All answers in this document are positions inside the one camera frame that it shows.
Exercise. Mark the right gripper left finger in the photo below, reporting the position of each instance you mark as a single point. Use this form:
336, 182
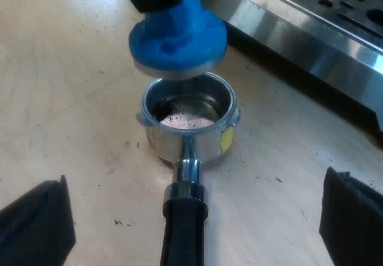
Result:
33, 227

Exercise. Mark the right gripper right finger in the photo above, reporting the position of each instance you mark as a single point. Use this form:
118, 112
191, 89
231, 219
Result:
353, 221

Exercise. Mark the blue tamper with steel foot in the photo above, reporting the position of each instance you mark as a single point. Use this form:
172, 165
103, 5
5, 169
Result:
179, 42

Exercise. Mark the steel espresso machine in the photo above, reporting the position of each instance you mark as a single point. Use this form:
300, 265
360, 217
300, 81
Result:
302, 24

